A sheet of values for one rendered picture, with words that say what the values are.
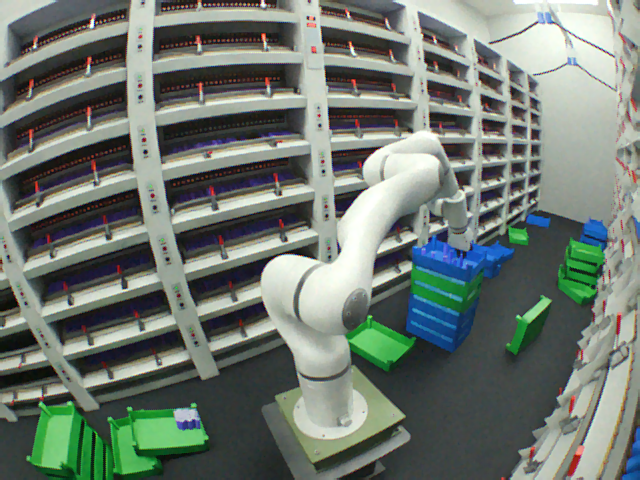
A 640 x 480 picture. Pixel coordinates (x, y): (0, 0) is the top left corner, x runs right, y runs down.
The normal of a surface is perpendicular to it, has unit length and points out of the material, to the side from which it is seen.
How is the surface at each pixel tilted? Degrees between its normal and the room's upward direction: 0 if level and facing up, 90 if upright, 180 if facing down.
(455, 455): 0
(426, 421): 0
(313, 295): 52
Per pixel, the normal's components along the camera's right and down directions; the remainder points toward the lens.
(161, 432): 0.18, -0.96
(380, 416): -0.11, -0.94
